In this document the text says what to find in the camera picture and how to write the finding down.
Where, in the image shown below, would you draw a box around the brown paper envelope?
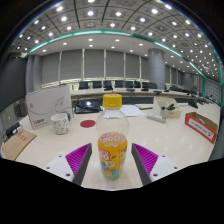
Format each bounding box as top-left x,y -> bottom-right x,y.
1,129 -> 38,162

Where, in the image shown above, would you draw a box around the red cardboard box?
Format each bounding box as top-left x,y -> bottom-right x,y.
184,111 -> 219,144

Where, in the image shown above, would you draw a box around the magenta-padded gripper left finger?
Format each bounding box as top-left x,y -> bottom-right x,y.
44,142 -> 93,186

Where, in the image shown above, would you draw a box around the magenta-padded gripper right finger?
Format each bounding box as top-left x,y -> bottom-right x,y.
131,142 -> 181,187

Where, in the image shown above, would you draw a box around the white printed paper sheet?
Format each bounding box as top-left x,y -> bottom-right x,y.
119,104 -> 146,118

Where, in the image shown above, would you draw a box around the white printed cup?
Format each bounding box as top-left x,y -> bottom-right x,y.
50,112 -> 72,136

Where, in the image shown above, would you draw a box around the flat round red coaster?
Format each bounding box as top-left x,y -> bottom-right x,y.
79,119 -> 97,129

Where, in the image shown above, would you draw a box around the black pouch with keys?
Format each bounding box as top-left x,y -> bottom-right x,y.
2,121 -> 23,141

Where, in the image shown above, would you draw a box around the row of black office chairs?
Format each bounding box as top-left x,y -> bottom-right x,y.
78,79 -> 158,92

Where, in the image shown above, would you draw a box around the white copy paper box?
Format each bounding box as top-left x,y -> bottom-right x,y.
25,84 -> 74,130

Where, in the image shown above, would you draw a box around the ceiling lights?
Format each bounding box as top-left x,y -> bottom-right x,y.
14,0 -> 221,73

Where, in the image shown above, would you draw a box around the long curved conference desk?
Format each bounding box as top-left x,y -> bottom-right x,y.
69,87 -> 208,105

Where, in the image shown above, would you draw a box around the white power strip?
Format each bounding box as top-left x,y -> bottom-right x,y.
146,112 -> 167,124

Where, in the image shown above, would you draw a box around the open white cardboard box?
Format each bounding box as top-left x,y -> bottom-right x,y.
155,96 -> 183,119

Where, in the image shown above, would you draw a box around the yellow-capped clear drink bottle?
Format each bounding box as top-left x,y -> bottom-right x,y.
95,93 -> 130,180

